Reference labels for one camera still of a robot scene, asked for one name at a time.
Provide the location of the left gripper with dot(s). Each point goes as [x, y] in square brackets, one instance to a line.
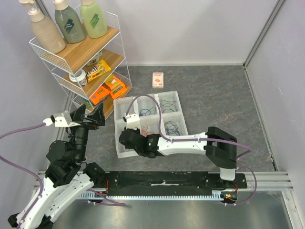
[98, 117]

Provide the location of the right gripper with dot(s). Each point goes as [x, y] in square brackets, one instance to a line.
[127, 139]

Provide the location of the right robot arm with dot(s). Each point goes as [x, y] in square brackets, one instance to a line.
[219, 146]

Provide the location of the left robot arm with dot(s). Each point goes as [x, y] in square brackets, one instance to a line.
[62, 184]

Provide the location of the white compartment tray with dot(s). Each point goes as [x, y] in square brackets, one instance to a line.
[173, 122]

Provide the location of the white paper cup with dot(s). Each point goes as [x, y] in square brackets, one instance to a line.
[79, 77]

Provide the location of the orange yellow snack box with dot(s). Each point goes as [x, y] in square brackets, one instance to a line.
[115, 86]

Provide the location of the yellow candy bag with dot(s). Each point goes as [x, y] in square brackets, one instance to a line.
[98, 70]

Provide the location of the white tub on shelf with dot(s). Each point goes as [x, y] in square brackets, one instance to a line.
[95, 59]

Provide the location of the white sponge box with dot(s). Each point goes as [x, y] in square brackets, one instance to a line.
[158, 80]

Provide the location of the beige pump bottle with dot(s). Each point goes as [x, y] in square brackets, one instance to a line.
[44, 29]

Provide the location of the dark green pump bottle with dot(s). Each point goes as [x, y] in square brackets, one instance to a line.
[68, 22]

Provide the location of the light green pump bottle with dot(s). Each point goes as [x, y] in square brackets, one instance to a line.
[93, 18]

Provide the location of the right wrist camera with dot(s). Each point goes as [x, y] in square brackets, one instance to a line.
[132, 121]

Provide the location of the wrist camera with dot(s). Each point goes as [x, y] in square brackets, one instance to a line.
[132, 121]
[61, 119]

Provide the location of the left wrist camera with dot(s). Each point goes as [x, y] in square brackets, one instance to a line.
[61, 119]

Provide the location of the white wire shelf rack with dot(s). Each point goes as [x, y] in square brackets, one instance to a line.
[75, 56]

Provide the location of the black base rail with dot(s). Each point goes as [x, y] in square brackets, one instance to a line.
[167, 183]

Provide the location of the slotted cable duct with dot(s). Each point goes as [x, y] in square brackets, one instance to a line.
[214, 196]

